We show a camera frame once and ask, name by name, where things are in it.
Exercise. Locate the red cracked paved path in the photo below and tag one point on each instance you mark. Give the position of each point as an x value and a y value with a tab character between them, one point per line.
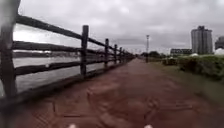
133	90

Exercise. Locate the tall pole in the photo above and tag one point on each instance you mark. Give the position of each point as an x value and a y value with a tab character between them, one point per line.
147	46

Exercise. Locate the distant trees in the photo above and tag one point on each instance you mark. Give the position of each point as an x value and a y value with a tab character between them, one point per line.
153	54

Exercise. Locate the low dark building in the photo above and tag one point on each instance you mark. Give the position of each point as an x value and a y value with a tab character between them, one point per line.
180	51

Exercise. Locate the robot's own part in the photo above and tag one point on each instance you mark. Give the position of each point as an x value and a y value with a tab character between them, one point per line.
72	126
148	126

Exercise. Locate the grey water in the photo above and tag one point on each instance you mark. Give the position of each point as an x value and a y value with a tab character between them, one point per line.
36	78

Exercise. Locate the grass strip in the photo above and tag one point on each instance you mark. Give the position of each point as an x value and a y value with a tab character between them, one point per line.
196	81

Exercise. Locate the green hedge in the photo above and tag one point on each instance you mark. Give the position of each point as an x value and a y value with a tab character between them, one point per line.
203	65

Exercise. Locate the tall grey tower building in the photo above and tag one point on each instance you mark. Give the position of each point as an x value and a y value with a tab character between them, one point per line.
201	41

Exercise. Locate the group of grey buildings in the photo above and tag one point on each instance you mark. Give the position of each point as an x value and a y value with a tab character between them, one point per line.
219	43

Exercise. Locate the dark wooden rail fence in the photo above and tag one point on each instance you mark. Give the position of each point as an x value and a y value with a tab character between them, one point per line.
84	50

